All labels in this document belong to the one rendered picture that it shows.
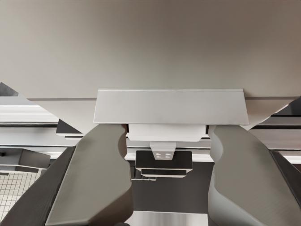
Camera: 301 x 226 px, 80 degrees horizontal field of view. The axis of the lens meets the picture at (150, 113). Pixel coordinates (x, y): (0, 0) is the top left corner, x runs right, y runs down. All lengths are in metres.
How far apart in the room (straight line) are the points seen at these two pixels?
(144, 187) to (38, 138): 0.39
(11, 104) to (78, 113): 0.13
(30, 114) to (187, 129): 0.22
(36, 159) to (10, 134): 0.11
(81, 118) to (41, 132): 0.39
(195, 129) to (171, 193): 0.55
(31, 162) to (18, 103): 0.28
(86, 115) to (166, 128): 0.08
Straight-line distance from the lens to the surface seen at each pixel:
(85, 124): 0.19
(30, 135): 0.57
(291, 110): 0.73
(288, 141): 0.53
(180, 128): 0.18
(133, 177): 0.60
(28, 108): 0.27
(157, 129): 0.18
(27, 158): 0.52
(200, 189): 0.73
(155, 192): 0.72
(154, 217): 0.22
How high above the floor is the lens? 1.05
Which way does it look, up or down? 22 degrees down
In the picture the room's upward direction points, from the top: 178 degrees counter-clockwise
